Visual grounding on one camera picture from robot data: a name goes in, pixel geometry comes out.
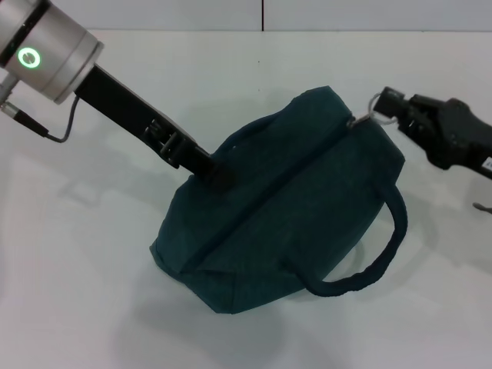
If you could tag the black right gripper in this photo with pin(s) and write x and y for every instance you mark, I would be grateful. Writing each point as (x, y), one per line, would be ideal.
(461, 138)

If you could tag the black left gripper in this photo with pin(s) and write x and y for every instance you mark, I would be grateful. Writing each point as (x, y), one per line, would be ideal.
(127, 111)

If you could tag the dark teal insulated lunch bag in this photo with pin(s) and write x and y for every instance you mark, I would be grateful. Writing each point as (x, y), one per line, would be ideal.
(288, 200)

